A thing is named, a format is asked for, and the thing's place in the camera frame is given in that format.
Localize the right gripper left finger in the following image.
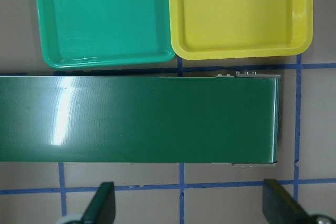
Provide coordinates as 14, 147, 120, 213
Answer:
81, 182, 116, 223

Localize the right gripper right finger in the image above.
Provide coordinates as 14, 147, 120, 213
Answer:
262, 179, 315, 224

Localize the green conveyor belt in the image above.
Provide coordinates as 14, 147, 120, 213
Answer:
1, 74, 280, 164

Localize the green plastic tray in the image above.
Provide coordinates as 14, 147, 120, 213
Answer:
36, 0, 175, 69

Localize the yellow plastic tray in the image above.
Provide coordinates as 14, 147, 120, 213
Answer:
169, 0, 313, 60

